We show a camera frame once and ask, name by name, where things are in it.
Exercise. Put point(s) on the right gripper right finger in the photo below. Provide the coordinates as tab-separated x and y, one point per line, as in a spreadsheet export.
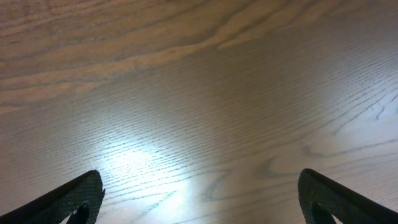
323	200

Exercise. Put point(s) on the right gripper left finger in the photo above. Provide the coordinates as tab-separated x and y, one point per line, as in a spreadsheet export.
77	201

